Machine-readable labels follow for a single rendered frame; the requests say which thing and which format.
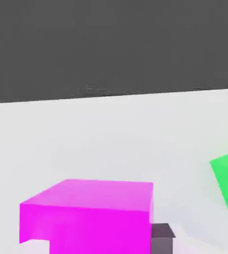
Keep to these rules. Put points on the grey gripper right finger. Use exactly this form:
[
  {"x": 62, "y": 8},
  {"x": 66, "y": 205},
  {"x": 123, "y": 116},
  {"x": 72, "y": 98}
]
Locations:
[{"x": 161, "y": 240}]

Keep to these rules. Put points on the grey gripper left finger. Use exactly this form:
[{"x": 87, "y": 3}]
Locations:
[{"x": 36, "y": 248}]

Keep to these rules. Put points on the small magenta cube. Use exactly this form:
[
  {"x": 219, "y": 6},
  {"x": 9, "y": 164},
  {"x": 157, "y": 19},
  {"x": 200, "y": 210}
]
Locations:
[{"x": 90, "y": 222}]

